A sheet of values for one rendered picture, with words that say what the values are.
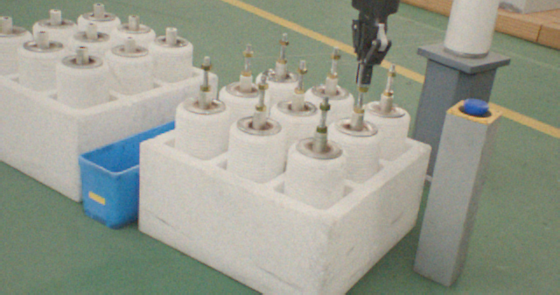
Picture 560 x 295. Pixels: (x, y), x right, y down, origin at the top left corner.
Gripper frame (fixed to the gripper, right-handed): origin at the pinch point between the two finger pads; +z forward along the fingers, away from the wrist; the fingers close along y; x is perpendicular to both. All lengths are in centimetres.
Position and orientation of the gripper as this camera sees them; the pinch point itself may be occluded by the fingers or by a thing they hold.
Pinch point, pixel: (364, 73)
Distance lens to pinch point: 111.7
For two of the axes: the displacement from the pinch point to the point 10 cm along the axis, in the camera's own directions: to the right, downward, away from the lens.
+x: -9.7, 0.0, -2.5
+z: -1.0, 9.1, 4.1
